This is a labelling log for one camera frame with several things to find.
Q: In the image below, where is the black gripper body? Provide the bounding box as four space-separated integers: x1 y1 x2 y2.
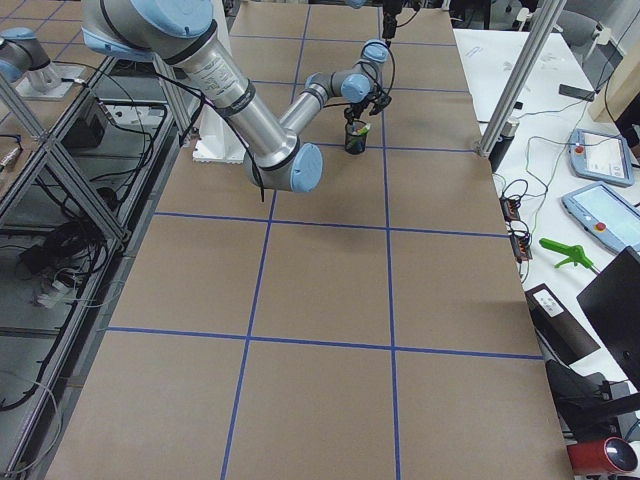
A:
344 92 391 123

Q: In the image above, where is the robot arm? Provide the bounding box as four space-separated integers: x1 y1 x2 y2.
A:
344 0 423 44
82 1 390 192

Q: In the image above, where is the black mesh pen cup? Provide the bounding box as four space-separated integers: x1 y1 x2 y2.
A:
344 120 369 155

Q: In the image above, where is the dark water bottle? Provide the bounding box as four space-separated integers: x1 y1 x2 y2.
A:
488 117 520 173

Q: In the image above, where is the orange terminal board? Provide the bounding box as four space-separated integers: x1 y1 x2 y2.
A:
499 196 532 263

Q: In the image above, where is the black smartphone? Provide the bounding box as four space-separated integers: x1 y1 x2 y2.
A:
558 84 596 102

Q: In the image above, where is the far teach pendant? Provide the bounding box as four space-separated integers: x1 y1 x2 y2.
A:
569 129 635 188

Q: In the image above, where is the teach pendant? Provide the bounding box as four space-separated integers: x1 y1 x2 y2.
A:
569 129 635 188
561 181 639 254

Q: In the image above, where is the green plastic tool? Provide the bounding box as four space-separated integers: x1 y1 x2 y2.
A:
538 238 600 275

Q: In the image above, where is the near teach pendant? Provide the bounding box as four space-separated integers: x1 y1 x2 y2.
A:
561 181 639 254

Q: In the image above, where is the brown flat box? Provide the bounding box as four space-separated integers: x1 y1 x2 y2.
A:
525 284 599 364

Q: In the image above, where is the black monitor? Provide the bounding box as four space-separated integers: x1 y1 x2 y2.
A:
577 247 639 388

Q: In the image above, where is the red cylinder speaker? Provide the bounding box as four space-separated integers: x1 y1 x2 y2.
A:
567 437 639 475

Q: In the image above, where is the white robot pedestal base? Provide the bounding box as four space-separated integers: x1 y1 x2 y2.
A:
193 0 246 164

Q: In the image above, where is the aluminium frame post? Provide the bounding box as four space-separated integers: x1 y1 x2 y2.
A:
476 0 566 158

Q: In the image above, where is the aluminium truss frame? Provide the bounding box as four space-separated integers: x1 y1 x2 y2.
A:
1 73 195 479

